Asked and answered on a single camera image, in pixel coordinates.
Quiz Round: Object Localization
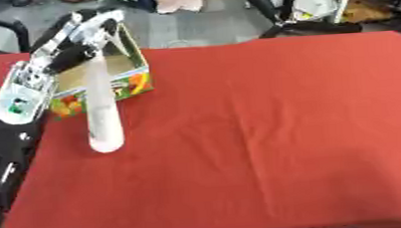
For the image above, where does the brown cardboard box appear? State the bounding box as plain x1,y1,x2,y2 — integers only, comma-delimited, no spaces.
340,0,396,25

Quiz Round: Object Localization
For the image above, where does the black chair with star base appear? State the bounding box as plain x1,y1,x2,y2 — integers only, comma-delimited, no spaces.
244,0,365,41

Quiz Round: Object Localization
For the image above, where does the cardboard box with colourful print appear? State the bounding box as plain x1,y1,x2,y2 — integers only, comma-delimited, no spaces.
43,20,157,122

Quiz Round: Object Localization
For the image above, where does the white plastic bottle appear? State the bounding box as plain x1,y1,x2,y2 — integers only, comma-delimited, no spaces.
80,52,128,155

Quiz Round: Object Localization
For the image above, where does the black office chair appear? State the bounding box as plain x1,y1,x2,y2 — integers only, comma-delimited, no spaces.
0,6,35,56

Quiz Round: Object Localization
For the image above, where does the white bag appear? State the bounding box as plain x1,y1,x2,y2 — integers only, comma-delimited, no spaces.
292,0,341,23

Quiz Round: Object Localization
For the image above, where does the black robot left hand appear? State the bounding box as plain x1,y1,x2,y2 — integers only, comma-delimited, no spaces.
27,5,132,78

